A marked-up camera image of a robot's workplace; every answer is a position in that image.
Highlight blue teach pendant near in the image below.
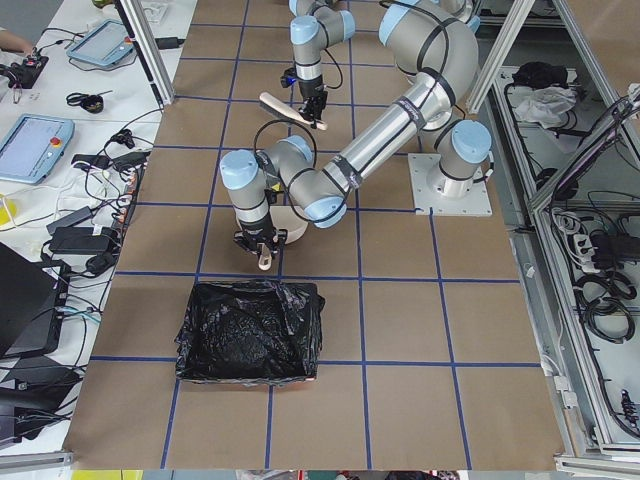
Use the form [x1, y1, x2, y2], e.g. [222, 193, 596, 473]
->
[1, 114, 75, 185]

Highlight black power adapter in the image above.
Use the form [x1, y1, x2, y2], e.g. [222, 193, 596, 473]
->
[48, 227, 119, 255]

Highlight black tape roll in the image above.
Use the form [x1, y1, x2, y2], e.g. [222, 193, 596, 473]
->
[80, 95, 104, 114]

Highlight black laptop computer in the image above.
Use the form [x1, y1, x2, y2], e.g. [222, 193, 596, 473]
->
[1, 245, 70, 359]

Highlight aluminium frame post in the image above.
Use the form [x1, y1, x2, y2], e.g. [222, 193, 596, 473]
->
[114, 0, 175, 108]

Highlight power strip with plugs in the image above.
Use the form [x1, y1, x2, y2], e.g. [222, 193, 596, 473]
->
[112, 164, 147, 236]

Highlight blue teach pendant far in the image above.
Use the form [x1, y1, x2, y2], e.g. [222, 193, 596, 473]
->
[67, 19, 137, 71]

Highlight white crumpled cloth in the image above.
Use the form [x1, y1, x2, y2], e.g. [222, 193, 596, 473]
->
[514, 86, 577, 128]

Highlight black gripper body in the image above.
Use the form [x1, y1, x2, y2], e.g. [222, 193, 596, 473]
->
[233, 222, 278, 250]
[298, 79, 328, 113]

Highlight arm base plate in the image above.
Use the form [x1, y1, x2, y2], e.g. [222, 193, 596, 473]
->
[407, 153, 493, 217]

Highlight black bag lined bin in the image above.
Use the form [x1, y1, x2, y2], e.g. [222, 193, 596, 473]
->
[175, 279, 325, 386]

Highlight beige plastic dustpan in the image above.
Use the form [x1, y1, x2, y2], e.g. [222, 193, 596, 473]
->
[257, 206, 308, 271]

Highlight coiled black cables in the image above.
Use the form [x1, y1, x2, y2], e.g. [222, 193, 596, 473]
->
[574, 272, 636, 346]

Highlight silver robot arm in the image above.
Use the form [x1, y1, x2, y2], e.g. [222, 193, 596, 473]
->
[288, 0, 356, 125]
[220, 1, 491, 260]

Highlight blue teach pendant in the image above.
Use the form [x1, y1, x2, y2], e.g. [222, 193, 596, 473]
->
[1, 114, 75, 185]
[67, 19, 137, 71]

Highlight beige hand brush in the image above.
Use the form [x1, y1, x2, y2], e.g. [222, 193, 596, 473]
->
[259, 92, 328, 131]

